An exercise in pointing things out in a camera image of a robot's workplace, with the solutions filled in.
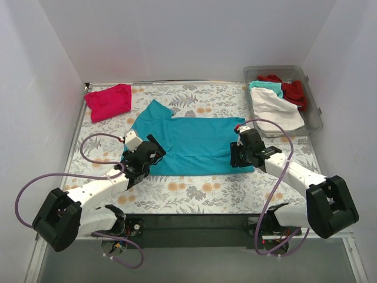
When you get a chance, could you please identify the teal blue t shirt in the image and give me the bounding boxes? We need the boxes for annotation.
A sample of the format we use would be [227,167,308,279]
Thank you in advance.
[131,100,254,176]

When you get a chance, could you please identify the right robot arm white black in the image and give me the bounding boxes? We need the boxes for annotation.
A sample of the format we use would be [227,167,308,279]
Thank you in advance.
[230,126,359,239]

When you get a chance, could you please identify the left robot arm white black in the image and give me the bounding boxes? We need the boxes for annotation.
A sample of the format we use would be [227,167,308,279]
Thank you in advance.
[32,130,166,252]

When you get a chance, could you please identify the white t shirt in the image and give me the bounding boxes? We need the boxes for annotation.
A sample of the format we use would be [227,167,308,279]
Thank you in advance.
[250,87,305,131]

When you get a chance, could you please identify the light mint t shirt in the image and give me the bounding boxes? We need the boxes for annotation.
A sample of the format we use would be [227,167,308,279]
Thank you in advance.
[249,81,284,98]

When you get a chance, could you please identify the clear plastic bin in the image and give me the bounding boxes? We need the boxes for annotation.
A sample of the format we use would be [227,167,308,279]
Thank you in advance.
[243,65,323,136]

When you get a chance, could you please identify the folded pink t shirt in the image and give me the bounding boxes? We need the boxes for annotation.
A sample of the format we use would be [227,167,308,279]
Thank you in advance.
[84,84,132,123]

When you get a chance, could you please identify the dark red t shirt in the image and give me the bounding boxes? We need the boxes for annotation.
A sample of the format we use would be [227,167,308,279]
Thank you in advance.
[257,74,307,112]

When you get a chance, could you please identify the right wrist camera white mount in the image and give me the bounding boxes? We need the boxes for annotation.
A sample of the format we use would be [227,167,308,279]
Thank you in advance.
[234,124,251,136]

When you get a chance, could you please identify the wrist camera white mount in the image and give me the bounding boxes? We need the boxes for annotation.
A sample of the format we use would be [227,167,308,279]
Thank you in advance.
[234,124,251,136]
[119,130,143,153]

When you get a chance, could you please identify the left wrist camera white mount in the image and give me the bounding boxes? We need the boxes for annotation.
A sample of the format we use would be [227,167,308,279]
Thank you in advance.
[119,130,143,153]

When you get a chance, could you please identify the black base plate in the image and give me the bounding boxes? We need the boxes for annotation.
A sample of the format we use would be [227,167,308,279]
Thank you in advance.
[88,213,303,257]

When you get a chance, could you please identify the aluminium frame rail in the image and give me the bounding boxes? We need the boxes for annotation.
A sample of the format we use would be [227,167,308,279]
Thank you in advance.
[26,231,367,282]

